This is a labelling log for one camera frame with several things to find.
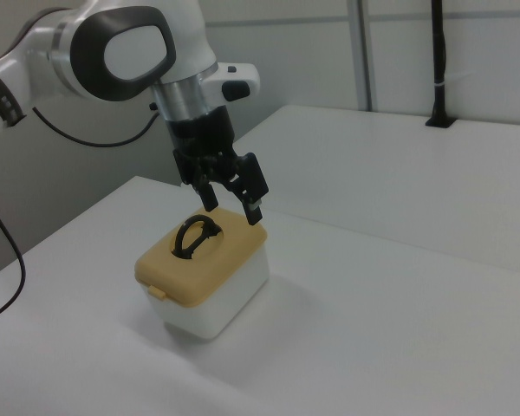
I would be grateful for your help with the silver partition post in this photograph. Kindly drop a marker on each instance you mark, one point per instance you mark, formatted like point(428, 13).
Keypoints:
point(364, 56)

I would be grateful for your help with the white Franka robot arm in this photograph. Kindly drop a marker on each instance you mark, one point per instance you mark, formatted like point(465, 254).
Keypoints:
point(112, 52)

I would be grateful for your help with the white plastic tool case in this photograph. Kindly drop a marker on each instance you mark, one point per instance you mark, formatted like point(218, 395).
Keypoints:
point(238, 294)

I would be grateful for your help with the black pole with base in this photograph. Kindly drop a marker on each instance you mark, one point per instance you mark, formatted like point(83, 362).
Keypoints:
point(438, 65)

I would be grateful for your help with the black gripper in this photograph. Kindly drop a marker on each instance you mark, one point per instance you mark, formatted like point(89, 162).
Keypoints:
point(203, 136)

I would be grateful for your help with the tan plastic case lid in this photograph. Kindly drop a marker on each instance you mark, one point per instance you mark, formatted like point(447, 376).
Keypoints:
point(234, 247)

